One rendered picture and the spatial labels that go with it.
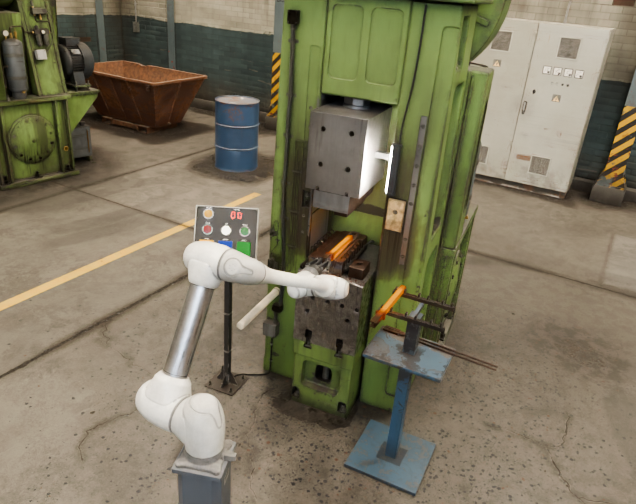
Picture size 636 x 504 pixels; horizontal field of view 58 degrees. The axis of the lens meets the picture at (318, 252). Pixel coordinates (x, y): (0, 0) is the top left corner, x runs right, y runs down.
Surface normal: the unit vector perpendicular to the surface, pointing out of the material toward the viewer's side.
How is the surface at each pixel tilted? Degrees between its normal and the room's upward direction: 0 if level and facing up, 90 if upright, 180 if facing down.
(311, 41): 90
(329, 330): 90
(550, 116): 90
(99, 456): 0
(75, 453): 0
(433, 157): 90
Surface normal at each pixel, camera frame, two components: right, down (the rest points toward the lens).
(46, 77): 0.79, 0.14
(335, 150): -0.39, 0.37
